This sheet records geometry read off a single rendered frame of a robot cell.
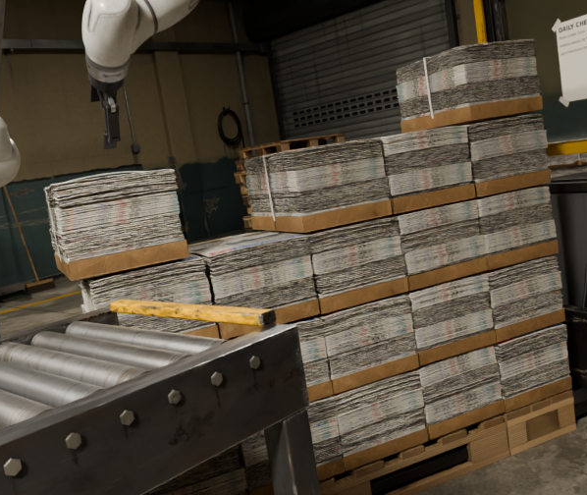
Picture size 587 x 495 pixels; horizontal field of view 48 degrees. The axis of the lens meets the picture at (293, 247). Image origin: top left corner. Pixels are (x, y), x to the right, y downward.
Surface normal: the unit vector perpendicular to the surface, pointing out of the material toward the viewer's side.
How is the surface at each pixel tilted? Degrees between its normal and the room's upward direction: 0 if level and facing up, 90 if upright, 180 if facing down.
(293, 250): 90
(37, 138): 90
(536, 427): 90
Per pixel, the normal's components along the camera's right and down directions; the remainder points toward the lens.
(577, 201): -0.90, 0.19
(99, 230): 0.41, 0.05
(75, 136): 0.70, -0.02
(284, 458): -0.69, 0.20
